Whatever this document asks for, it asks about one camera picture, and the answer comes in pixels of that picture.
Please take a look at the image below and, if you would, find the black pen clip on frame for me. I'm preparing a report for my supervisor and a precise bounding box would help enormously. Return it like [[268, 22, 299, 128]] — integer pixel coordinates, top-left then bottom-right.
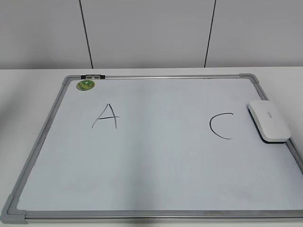
[[80, 74, 106, 79]]

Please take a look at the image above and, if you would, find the white board with grey frame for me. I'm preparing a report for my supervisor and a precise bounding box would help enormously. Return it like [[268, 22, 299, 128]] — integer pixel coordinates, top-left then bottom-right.
[[1, 74, 303, 224]]

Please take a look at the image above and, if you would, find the round green magnet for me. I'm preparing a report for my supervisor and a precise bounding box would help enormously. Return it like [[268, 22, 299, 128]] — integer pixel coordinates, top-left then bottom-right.
[[76, 79, 95, 91]]

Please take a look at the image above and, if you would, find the white board eraser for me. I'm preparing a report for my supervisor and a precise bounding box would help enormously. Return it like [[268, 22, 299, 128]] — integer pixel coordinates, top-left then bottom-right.
[[248, 100, 291, 143]]

